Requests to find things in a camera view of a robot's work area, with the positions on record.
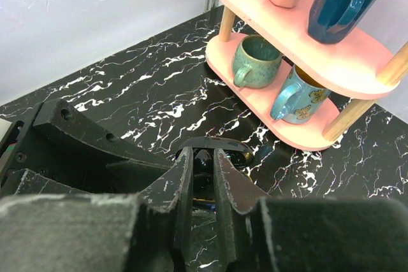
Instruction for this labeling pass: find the green ceramic mug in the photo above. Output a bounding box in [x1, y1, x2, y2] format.
[232, 34, 282, 89]

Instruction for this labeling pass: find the dark blue mug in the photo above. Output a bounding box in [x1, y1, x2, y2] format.
[307, 0, 391, 45]

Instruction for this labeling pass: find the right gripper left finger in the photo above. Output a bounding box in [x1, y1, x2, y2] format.
[1, 147, 193, 271]

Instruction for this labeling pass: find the blue butterfly mug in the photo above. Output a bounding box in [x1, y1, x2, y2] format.
[270, 64, 332, 125]

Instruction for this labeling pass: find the black earbud charging case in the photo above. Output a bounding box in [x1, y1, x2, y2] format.
[174, 136, 254, 209]

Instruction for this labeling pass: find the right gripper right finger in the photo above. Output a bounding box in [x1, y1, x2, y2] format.
[214, 149, 407, 271]

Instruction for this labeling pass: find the pink three-tier wooden shelf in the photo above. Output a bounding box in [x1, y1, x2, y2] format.
[205, 0, 407, 151]

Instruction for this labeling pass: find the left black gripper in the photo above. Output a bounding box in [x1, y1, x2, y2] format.
[1, 99, 172, 194]

